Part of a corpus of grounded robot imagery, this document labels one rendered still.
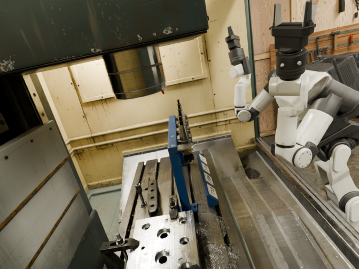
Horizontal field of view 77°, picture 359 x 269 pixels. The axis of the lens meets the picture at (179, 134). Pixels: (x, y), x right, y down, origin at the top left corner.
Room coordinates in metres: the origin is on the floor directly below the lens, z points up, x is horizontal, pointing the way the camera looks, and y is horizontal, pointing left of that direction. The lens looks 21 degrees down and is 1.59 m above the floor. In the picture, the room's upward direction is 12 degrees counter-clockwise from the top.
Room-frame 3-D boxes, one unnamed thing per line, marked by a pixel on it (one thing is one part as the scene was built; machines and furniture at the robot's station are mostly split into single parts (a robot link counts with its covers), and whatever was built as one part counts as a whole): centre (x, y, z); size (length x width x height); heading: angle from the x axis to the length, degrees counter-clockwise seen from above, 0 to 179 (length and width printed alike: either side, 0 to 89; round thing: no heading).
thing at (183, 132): (0.90, -0.02, 1.26); 0.04 x 0.04 x 0.07
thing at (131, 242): (0.61, 0.28, 0.97); 0.13 x 0.03 x 0.15; 88
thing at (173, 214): (0.76, 0.08, 0.97); 0.13 x 0.03 x 0.15; 178
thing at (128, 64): (0.68, 0.09, 1.55); 0.16 x 0.16 x 0.12
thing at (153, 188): (0.93, 0.19, 0.93); 0.26 x 0.05 x 0.06; 3
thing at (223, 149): (1.33, 0.05, 0.75); 0.89 x 0.70 x 0.26; 88
